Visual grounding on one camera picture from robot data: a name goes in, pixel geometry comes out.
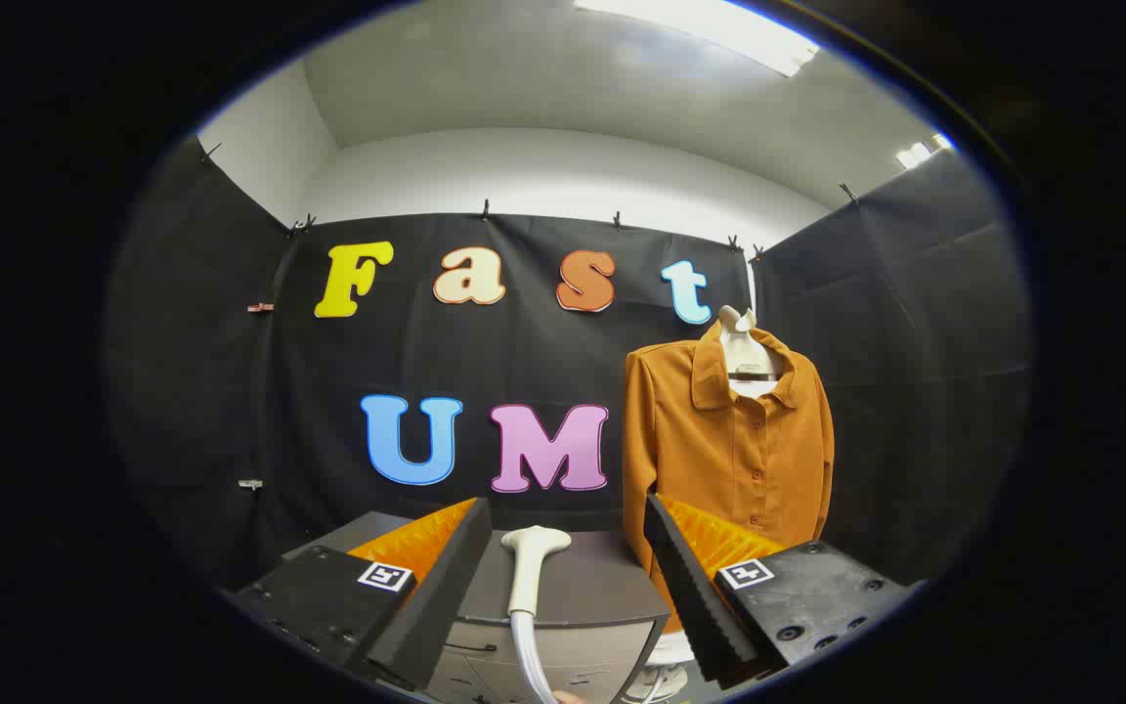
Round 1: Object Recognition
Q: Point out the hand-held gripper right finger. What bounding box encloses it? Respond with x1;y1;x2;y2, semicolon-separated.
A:
643;492;926;690

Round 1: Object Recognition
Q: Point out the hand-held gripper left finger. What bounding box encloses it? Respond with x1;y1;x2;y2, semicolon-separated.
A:
226;497;494;693

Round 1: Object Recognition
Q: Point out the white garment steamer head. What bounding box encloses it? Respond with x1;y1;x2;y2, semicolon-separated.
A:
501;526;573;617

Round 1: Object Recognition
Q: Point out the orange button shirt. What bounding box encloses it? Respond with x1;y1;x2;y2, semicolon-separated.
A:
622;323;836;632

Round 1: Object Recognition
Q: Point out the white clothes hanger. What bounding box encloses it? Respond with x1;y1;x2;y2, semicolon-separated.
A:
716;305;789;400

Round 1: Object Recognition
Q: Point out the grey cabinet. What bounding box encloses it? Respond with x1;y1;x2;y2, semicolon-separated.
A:
309;510;671;704

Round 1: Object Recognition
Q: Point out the black backdrop cloth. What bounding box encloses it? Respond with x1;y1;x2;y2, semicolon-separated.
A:
104;137;1033;588

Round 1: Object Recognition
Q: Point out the row of black clips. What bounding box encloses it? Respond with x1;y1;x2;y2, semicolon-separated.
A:
199;142;862;260

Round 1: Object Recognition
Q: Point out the small ceiling light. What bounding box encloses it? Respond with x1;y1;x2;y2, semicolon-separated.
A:
895;134;955;170

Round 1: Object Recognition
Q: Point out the long ceiling light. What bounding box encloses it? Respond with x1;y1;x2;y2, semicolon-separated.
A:
573;0;821;79

